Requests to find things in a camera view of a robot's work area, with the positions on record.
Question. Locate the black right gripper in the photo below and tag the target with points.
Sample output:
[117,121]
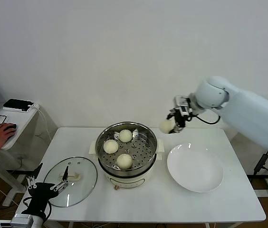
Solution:
[180,118]

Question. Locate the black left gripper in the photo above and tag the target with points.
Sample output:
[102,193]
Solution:
[41,192]

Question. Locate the white steamed baozi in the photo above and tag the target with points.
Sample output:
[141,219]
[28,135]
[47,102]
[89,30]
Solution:
[125,135]
[166,126]
[111,146]
[124,161]

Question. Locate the round glass pot lid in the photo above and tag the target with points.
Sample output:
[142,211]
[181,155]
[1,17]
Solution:
[86,175]

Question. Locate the black computer mouse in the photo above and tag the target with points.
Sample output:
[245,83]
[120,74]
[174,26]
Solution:
[12,126]

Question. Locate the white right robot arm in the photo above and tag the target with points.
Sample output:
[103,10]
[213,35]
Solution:
[250,114]

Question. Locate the stainless steel steamer basket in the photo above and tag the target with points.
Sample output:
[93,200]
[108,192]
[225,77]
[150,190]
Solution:
[141,149]

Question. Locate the round white plate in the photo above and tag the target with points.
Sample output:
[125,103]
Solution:
[193,168]

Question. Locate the white electric cooking pot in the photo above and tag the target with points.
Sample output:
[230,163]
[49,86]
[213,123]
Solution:
[129,181]

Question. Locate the black smartphone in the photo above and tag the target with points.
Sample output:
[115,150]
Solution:
[17,103]

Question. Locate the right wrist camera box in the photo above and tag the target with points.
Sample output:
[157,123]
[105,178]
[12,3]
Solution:
[183,104]

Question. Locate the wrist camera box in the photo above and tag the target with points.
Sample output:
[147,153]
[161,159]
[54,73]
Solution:
[183,104]
[3,223]

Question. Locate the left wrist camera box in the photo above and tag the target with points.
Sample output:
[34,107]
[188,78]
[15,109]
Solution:
[3,223]

